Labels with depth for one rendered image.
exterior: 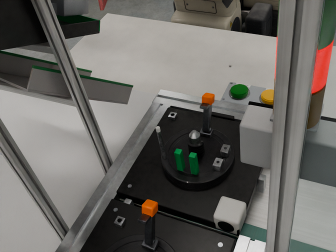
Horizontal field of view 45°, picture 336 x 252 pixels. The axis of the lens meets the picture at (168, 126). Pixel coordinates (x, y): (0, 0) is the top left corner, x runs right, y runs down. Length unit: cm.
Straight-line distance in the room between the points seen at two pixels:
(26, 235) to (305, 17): 75
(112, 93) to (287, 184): 48
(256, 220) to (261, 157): 29
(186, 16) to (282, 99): 116
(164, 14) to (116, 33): 178
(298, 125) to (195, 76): 77
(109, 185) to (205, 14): 88
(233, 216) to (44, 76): 39
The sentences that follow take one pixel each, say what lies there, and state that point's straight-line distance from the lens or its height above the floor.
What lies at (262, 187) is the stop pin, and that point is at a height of 94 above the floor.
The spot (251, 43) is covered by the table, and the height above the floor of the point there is 86.
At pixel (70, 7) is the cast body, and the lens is 76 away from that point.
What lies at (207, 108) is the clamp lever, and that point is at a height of 105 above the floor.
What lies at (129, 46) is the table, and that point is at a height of 86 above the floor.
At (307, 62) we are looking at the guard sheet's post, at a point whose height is 137.
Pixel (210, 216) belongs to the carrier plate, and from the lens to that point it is 72.
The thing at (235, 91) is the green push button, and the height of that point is 97.
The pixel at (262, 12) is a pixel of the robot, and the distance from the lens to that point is 161.
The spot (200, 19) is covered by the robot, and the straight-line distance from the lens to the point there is 150.
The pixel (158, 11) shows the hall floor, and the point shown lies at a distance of 321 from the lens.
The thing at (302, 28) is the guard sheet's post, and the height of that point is 140.
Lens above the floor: 158
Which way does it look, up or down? 45 degrees down
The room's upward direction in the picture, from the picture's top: 12 degrees counter-clockwise
